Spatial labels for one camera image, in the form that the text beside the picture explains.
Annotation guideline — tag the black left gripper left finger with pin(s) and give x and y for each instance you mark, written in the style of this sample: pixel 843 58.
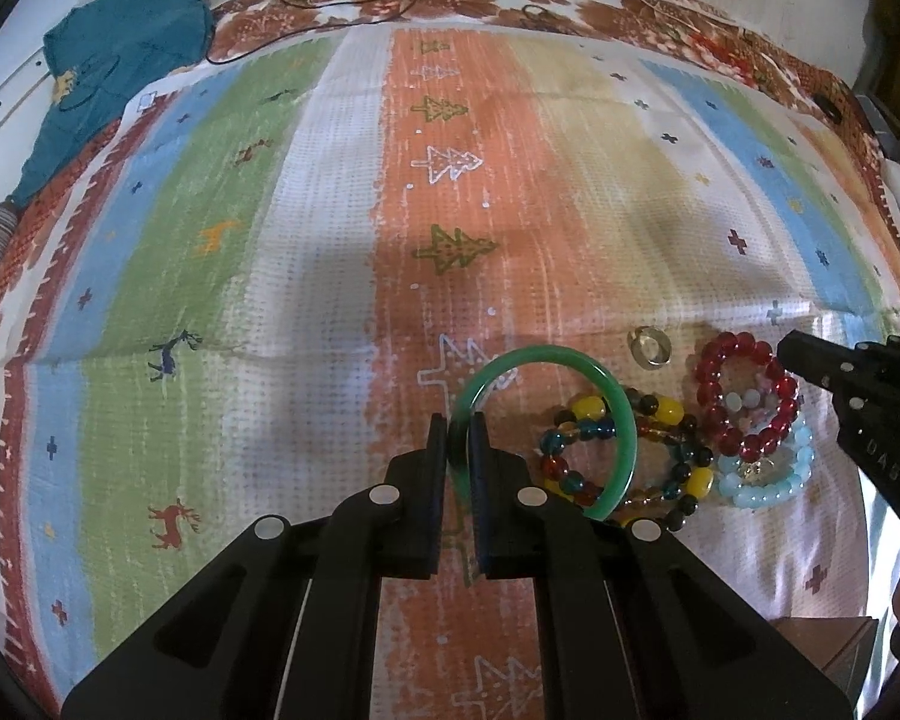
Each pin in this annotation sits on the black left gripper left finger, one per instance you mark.
pixel 282 623

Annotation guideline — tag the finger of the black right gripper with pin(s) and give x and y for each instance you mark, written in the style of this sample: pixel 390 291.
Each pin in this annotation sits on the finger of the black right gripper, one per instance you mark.
pixel 825 367

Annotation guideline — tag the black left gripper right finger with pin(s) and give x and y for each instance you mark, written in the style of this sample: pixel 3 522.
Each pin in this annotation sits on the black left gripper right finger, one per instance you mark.
pixel 630 623

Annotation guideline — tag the green jade bangle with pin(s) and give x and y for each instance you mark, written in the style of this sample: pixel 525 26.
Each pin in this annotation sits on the green jade bangle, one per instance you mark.
pixel 617 484

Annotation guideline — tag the striped colourful mat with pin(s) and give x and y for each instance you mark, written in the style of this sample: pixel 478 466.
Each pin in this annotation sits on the striped colourful mat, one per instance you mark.
pixel 305 256

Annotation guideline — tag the red floral bedsheet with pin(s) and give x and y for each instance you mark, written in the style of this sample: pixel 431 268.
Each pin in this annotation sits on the red floral bedsheet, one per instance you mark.
pixel 811 554

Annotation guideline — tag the white headboard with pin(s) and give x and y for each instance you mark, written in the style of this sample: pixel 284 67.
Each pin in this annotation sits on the white headboard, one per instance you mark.
pixel 25 96

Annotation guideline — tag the teal cloth garment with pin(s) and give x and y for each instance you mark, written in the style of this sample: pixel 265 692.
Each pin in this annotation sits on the teal cloth garment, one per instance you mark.
pixel 100 56

